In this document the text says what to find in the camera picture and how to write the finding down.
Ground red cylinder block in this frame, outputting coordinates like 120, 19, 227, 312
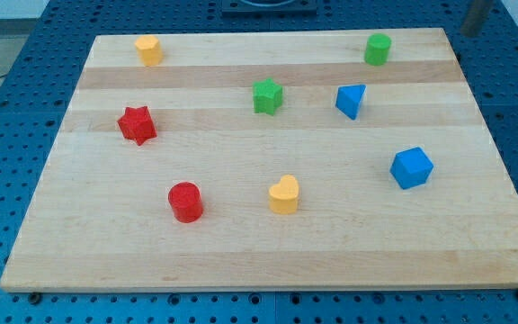
168, 182, 203, 223

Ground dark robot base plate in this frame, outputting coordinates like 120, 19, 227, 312
220, 0, 317, 16

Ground yellow heart block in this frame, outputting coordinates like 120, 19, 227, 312
268, 175, 299, 214

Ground grey metal rod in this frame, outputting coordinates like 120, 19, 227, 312
460, 0, 494, 38

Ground blue triangle block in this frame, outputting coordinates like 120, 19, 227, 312
335, 85, 367, 120

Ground green cylinder block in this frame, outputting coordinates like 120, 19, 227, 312
364, 33, 391, 66

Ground wooden board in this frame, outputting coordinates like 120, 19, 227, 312
0, 28, 518, 293

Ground blue cube block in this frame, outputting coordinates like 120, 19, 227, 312
389, 147, 433, 190

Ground green star block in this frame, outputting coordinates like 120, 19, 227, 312
253, 78, 283, 115

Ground red star block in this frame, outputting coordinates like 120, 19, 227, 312
117, 106, 157, 146

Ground yellow hexagon block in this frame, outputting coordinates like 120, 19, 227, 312
134, 35, 164, 67

